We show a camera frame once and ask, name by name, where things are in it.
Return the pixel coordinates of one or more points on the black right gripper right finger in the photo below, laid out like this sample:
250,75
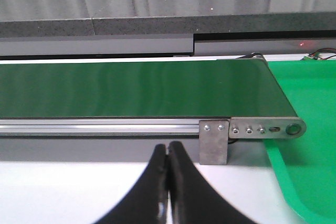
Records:
193,199

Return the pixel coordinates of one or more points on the steel roller end plate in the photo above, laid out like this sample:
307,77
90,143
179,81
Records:
283,128

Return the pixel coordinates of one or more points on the steel conveyor support bracket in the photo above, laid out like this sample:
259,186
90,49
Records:
213,142

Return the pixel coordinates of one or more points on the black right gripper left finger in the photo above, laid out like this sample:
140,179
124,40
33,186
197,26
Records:
146,201

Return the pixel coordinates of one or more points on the grey stone slab bench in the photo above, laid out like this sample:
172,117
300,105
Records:
199,27

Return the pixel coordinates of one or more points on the green conveyor belt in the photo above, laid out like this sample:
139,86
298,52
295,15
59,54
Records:
215,88

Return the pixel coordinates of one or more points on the bright green plastic tray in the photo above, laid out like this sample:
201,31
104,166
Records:
305,167

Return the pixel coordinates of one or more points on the aluminium conveyor side rail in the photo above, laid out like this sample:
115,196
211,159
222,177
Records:
98,127

